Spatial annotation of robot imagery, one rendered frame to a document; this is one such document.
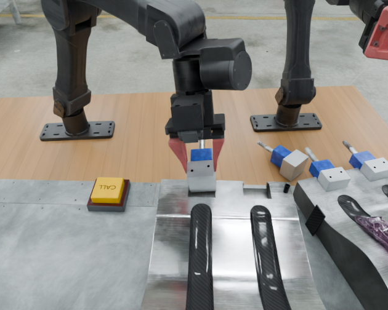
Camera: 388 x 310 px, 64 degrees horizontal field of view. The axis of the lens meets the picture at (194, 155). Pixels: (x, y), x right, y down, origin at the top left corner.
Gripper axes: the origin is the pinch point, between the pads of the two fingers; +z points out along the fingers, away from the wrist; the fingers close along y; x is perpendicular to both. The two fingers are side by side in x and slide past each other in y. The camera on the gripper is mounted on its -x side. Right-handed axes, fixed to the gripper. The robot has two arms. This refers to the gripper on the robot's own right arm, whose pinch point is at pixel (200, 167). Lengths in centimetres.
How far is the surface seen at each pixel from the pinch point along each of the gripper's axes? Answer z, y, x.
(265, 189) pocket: 8.0, 12.3, 4.6
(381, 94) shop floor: 40, 129, 210
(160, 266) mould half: 11.0, -6.8, -13.6
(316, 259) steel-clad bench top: 19.7, 20.7, -3.0
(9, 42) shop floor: -32, -215, 275
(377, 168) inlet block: 7.8, 36.7, 11.0
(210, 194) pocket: 7.7, 1.1, 3.5
